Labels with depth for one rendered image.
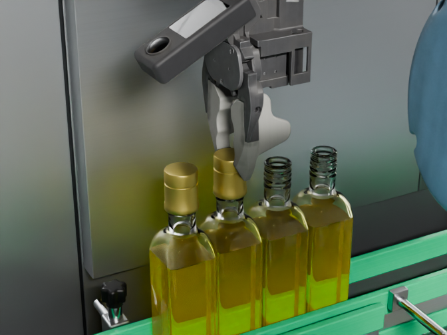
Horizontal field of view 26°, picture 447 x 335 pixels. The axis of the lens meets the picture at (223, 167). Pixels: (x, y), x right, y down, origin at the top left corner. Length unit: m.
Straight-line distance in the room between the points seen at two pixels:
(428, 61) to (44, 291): 0.75
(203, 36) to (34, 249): 0.36
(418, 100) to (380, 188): 0.80
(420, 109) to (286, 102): 0.66
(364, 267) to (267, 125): 0.31
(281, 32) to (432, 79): 0.47
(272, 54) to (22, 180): 0.32
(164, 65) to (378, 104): 0.42
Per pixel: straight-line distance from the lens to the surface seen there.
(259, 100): 0.92
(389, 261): 1.23
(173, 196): 0.96
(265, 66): 0.94
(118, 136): 1.06
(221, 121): 0.99
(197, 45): 0.90
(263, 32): 0.94
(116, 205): 1.10
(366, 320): 1.11
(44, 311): 1.17
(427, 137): 0.49
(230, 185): 0.98
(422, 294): 1.18
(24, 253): 1.12
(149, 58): 0.90
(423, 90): 0.49
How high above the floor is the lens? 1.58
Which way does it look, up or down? 26 degrees down
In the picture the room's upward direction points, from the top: straight up
